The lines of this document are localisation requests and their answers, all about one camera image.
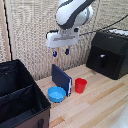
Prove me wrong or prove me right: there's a red plastic cup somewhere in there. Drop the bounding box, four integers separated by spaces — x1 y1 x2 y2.
74 77 88 94

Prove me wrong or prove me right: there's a dark blue book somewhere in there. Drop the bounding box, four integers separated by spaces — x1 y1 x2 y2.
51 63 73 98

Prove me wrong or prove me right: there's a black fabric storage box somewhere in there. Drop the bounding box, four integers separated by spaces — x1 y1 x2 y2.
0 59 52 128

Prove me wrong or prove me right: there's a black cable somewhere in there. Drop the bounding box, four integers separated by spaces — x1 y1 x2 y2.
79 13 128 37

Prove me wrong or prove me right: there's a black fryer handle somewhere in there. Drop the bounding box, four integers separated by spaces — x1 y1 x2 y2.
98 54 107 71

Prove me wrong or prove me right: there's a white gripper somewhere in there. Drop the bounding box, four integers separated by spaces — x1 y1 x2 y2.
45 27 81 58

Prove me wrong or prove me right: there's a blue plastic bowl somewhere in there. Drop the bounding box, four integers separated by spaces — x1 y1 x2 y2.
47 86 67 104

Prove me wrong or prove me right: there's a beige woven folding screen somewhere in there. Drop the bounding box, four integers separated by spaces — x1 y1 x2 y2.
0 0 128 82

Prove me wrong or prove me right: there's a black air fryer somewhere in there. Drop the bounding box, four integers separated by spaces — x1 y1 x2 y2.
85 30 128 81

